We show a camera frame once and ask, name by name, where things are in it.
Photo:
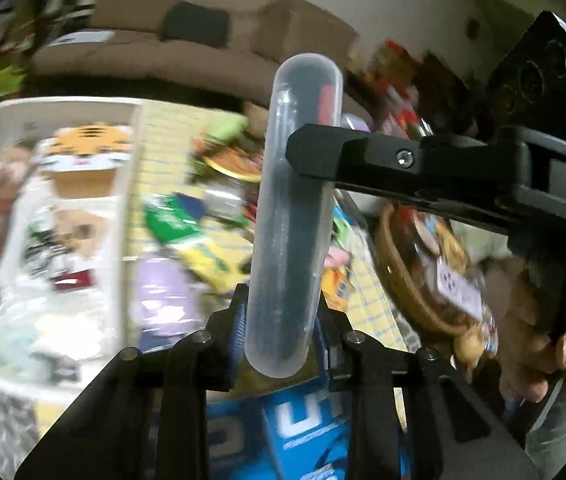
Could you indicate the brown sofa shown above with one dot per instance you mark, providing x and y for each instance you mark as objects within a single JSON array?
[{"x": 121, "y": 42}]

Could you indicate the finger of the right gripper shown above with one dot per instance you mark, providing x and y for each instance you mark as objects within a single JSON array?
[{"x": 451, "y": 176}]

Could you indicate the white storage tray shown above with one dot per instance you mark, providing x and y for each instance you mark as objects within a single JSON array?
[{"x": 61, "y": 269}]

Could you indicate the clear toothbrush case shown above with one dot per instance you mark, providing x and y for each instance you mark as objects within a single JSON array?
[{"x": 293, "y": 222}]

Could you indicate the blue printed box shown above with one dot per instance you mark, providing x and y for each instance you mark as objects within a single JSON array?
[{"x": 300, "y": 432}]

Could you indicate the wicker basket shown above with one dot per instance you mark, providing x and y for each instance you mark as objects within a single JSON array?
[{"x": 408, "y": 243}]

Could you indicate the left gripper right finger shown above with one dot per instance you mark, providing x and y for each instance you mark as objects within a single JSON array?
[{"x": 331, "y": 348}]

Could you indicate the black cushion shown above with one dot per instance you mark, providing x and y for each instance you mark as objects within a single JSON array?
[{"x": 189, "y": 22}]

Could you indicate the green lid snack box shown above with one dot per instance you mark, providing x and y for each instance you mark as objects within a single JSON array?
[{"x": 226, "y": 127}]

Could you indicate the pink sock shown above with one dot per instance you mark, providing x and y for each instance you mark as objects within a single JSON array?
[{"x": 337, "y": 257}]

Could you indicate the instant noodle bowl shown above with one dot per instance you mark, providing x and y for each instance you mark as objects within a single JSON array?
[{"x": 240, "y": 159}]

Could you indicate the white power adapter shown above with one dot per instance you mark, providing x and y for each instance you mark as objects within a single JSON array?
[{"x": 458, "y": 291}]

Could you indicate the yellow soap packet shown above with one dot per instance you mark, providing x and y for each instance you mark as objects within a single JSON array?
[{"x": 336, "y": 287}]

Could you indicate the tiger face box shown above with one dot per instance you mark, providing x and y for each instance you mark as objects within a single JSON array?
[{"x": 83, "y": 161}]

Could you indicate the person right hand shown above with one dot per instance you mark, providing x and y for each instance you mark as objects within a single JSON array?
[{"x": 526, "y": 354}]

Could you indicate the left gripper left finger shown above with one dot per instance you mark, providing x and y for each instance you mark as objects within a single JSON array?
[{"x": 227, "y": 328}]

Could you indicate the green Darlie toothpaste box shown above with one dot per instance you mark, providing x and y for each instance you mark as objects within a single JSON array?
[{"x": 174, "y": 233}]

